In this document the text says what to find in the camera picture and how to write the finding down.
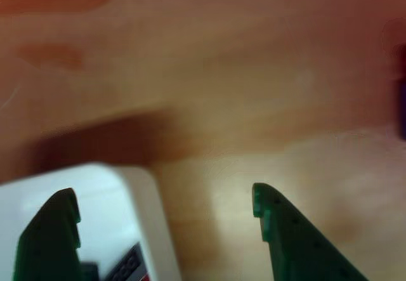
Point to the blue lego brick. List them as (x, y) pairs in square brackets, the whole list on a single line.
[(402, 109)]

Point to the white plastic bin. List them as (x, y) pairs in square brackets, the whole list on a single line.
[(111, 205)]

